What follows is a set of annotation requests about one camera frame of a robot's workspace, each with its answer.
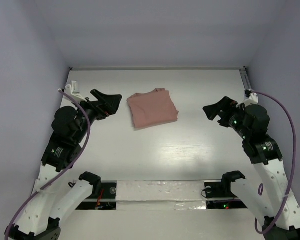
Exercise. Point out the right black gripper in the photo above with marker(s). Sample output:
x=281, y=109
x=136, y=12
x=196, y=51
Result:
x=228, y=106

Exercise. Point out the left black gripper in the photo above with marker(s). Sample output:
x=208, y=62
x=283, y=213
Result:
x=106, y=105

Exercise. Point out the pink pixel-print t-shirt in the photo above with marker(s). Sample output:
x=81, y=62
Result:
x=152, y=108

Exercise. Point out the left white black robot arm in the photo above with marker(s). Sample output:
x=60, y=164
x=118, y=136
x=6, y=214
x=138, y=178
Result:
x=42, y=216

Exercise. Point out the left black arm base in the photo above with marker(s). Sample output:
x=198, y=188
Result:
x=105, y=200

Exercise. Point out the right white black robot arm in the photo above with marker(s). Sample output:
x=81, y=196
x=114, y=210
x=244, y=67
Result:
x=274, y=204

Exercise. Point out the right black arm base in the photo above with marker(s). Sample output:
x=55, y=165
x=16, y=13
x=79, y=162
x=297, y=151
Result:
x=218, y=198

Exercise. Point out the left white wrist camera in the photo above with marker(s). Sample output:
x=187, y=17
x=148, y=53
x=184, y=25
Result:
x=72, y=89

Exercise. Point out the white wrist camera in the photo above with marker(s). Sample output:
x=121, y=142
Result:
x=72, y=89
x=251, y=98

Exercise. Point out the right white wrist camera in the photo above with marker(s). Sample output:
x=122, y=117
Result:
x=251, y=98

